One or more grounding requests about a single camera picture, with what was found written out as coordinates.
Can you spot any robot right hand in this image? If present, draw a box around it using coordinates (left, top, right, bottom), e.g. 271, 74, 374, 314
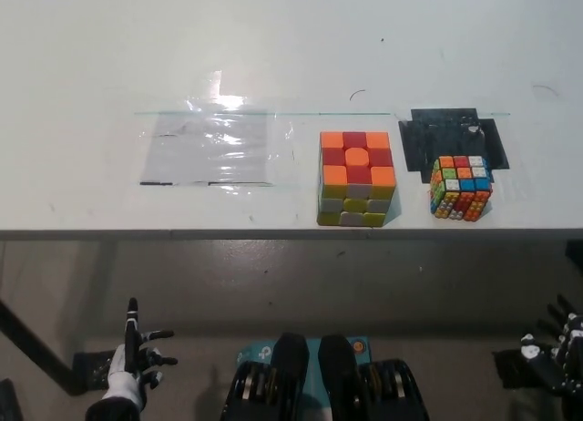
518, 294, 583, 413

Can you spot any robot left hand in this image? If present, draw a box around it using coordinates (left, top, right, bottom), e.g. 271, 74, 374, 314
102, 296, 179, 413

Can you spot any small studded multicolour puzzle cube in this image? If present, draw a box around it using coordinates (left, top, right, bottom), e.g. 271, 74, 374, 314
428, 154, 494, 222

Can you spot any big pastel puzzle cube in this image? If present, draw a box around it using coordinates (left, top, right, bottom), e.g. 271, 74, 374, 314
316, 130, 398, 229

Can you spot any black table foot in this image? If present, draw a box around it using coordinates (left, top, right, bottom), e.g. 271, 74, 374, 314
494, 347, 555, 390

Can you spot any black table strut with foot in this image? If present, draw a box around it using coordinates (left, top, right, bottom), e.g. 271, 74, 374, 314
0, 297, 118, 397

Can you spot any clear plastic sheet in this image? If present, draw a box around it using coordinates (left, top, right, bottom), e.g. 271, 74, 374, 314
138, 108, 274, 187

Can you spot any clear plastic film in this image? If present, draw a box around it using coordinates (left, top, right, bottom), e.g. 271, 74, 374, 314
134, 68, 304, 195

